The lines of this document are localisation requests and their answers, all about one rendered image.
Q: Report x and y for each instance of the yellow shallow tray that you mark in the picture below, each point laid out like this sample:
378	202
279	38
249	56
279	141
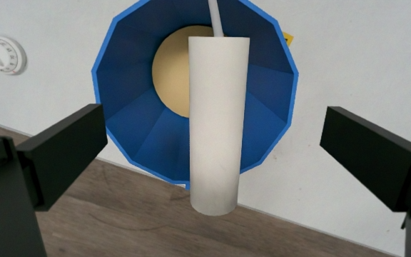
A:
288	38

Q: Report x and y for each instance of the blue bucket with wire handle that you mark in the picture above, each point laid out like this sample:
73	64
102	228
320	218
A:
202	110

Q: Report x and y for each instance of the white kitchen timer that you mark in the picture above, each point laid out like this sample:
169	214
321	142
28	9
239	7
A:
12	56

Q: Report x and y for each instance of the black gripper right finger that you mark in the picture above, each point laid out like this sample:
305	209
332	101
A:
379	159

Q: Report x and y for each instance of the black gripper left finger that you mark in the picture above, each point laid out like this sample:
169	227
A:
37	172

